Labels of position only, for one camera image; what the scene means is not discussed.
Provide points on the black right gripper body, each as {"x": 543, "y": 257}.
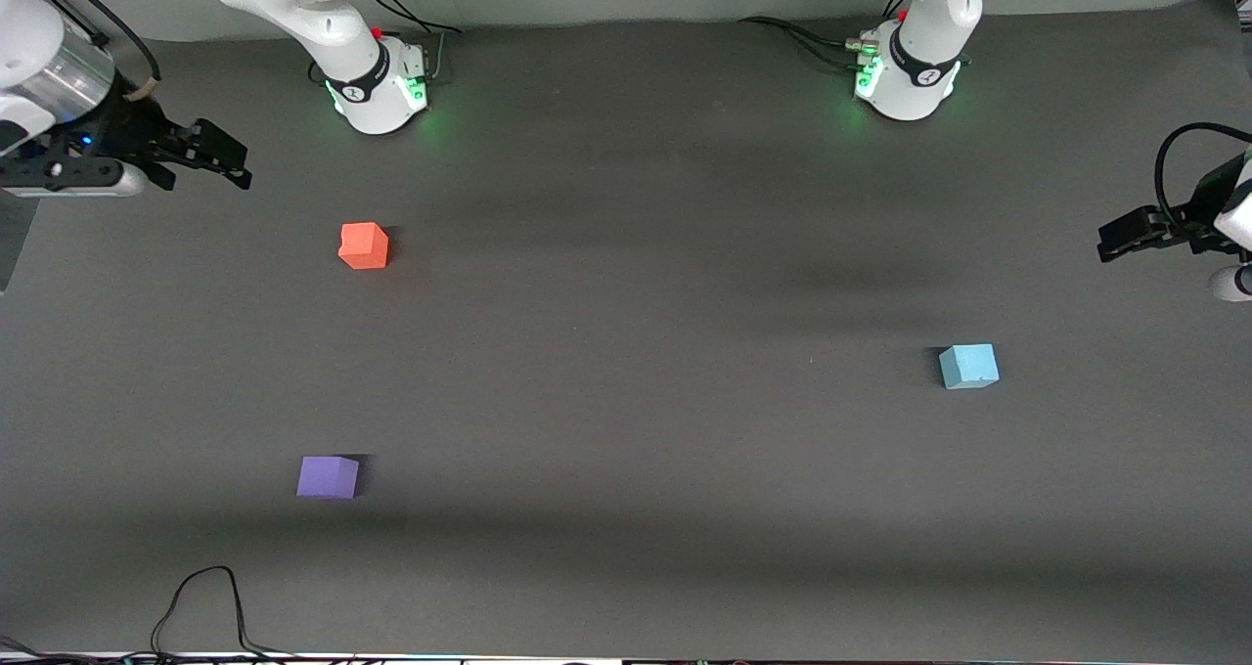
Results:
{"x": 134, "y": 124}

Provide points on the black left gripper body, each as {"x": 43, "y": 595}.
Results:
{"x": 1204, "y": 201}

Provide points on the light blue foam block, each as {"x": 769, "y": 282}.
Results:
{"x": 968, "y": 367}

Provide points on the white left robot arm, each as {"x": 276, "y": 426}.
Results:
{"x": 929, "y": 68}

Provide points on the orange foam block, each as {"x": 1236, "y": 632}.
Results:
{"x": 364, "y": 246}

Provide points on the purple foam block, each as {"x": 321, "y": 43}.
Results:
{"x": 328, "y": 479}

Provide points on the dark grey table mat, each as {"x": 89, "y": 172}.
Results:
{"x": 626, "y": 450}

